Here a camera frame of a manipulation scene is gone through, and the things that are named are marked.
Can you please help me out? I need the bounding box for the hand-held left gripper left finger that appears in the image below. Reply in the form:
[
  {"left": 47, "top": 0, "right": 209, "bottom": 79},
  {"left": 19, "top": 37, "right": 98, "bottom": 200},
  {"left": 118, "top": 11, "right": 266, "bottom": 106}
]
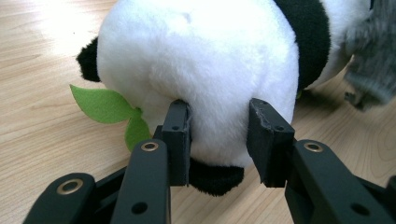
[{"left": 110, "top": 99, "right": 191, "bottom": 224}]

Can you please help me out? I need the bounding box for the grey fluffy cloth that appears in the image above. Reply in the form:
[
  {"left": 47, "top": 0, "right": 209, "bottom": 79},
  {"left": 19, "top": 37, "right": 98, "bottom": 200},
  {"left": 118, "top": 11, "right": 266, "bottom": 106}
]
[{"left": 344, "top": 0, "right": 396, "bottom": 112}]

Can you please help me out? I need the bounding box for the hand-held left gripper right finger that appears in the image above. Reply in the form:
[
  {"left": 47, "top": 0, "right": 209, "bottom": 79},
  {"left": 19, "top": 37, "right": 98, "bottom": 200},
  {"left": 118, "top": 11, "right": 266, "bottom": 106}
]
[{"left": 247, "top": 97, "right": 396, "bottom": 224}]

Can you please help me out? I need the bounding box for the panda plush toy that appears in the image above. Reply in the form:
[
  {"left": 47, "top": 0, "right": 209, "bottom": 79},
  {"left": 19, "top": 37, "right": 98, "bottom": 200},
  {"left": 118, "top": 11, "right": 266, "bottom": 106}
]
[{"left": 69, "top": 0, "right": 375, "bottom": 197}]

